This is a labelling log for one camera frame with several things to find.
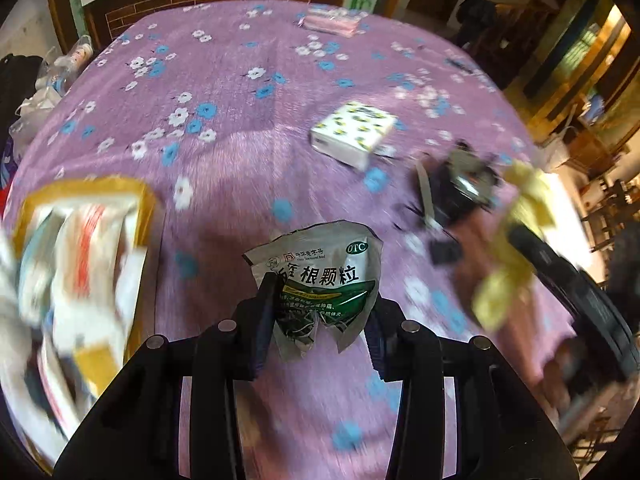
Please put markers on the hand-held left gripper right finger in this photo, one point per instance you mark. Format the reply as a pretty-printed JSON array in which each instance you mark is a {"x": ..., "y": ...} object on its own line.
[{"x": 376, "y": 355}]

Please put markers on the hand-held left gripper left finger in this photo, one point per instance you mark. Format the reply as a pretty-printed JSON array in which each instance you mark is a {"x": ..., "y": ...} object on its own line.
[{"x": 262, "y": 352}]

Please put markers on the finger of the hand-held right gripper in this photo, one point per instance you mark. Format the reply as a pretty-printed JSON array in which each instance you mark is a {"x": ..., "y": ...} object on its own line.
[{"x": 575, "y": 300}]

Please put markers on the yellow cloth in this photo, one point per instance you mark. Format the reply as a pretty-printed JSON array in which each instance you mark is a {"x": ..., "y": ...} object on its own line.
[{"x": 520, "y": 240}]

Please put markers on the green white sachet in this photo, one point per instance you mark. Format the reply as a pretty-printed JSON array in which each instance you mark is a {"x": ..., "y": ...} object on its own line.
[{"x": 320, "y": 285}]

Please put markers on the yellow cardboard box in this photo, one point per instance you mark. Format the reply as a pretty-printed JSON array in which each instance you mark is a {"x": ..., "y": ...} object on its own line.
[{"x": 135, "y": 220}]

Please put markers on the yellow packet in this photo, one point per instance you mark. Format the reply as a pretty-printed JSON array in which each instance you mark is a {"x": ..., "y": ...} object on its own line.
[{"x": 97, "y": 367}]

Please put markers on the white orange printed packet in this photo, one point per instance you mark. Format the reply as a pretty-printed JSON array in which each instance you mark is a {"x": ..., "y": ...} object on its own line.
[{"x": 95, "y": 260}]

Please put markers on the white tissue pack yellow dots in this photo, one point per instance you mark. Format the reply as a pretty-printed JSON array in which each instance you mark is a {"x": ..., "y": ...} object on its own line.
[{"x": 352, "y": 132}]

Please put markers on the purple floral sheet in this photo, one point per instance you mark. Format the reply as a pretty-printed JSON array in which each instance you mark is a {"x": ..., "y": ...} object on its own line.
[{"x": 280, "y": 110}]

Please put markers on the pink packet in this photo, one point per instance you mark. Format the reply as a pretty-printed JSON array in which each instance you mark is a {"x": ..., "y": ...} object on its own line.
[{"x": 330, "y": 20}]

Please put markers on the clear plastic bags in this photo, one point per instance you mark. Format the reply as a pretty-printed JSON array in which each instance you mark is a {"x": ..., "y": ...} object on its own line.
[{"x": 47, "y": 90}]

